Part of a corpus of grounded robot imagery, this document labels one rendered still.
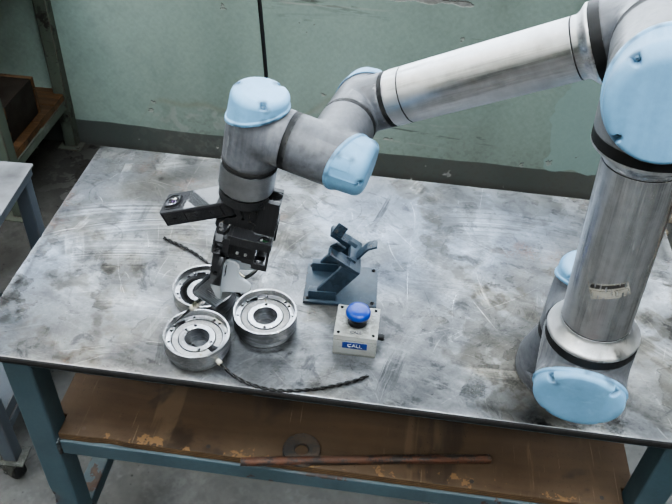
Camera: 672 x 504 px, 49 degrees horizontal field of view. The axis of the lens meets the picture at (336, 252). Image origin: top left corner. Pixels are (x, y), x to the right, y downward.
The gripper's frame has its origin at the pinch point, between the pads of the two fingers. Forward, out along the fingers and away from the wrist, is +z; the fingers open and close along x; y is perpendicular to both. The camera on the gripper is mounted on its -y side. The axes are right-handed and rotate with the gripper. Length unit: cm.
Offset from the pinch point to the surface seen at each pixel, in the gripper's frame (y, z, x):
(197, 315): -2.9, 10.2, 1.7
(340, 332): 20.3, 5.0, 0.8
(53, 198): -85, 109, 124
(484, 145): 67, 67, 164
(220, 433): 4.4, 37.3, -1.8
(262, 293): 6.4, 8.6, 8.4
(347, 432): 27.4, 33.8, 2.4
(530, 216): 54, 5, 43
